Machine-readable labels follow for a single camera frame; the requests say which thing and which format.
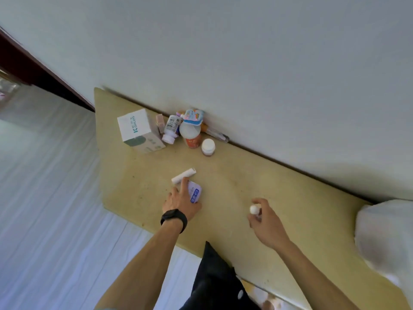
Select person's left hand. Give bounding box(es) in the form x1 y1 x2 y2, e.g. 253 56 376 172
162 177 203 222

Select person's right hand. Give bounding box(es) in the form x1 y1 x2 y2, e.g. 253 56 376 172
247 198 291 252

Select lilac wipes pack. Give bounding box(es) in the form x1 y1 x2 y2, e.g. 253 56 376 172
187 180 203 205

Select white stick tube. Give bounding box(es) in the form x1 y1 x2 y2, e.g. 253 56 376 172
171 167 197 185

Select light wooden cabinet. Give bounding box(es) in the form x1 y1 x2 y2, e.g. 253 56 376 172
93 87 410 310

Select white bottle with pink cap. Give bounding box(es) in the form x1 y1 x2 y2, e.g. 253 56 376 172
201 138 216 157

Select red bottle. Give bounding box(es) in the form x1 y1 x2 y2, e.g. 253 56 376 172
179 121 202 149

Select orange clear applicator tube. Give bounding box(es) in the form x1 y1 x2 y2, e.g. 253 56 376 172
200 123 230 144

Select white box with teal circle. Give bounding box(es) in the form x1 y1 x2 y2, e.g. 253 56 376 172
117 108 166 155

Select blue white blister pack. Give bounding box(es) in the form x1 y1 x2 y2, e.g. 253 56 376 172
180 108 205 126

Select white plastic bag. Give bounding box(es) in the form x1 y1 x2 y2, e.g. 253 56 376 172
354 199 413 288

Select person's right forearm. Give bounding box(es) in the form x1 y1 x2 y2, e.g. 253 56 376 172
277 240 361 310

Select person's left forearm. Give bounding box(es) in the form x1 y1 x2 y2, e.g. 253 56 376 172
95 219 183 310

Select black smartwatch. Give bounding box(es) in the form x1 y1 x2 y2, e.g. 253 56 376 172
160 209 188 235

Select cream spotted right slipper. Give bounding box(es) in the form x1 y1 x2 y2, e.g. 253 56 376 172
259 292 284 310

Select black shorts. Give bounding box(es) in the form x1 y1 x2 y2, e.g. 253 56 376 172
179 241 262 310

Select dark brown door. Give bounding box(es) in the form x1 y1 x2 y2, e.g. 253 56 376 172
0 27 96 113

